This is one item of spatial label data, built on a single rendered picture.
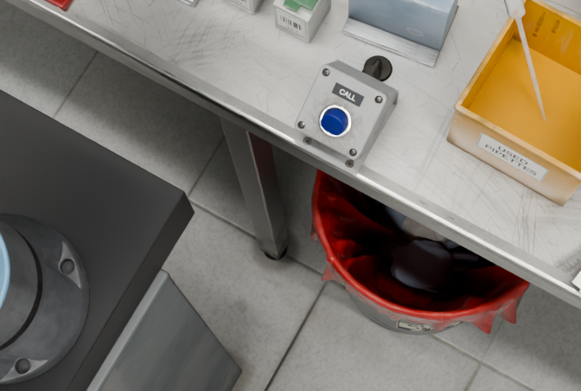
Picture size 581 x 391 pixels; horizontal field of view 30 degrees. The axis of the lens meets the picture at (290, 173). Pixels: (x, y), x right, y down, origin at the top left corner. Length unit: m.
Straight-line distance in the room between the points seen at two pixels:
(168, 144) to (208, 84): 0.92
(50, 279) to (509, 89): 0.48
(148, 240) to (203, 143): 1.03
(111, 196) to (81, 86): 1.10
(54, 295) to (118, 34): 0.32
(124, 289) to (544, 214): 0.41
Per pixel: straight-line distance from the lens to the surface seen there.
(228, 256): 1.95
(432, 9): 1.03
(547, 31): 1.08
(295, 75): 1.11
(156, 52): 1.13
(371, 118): 1.01
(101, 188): 1.01
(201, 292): 1.95
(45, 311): 0.93
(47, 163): 1.03
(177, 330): 1.24
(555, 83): 1.11
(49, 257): 0.95
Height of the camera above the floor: 1.90
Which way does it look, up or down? 73 degrees down
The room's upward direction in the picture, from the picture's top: 8 degrees counter-clockwise
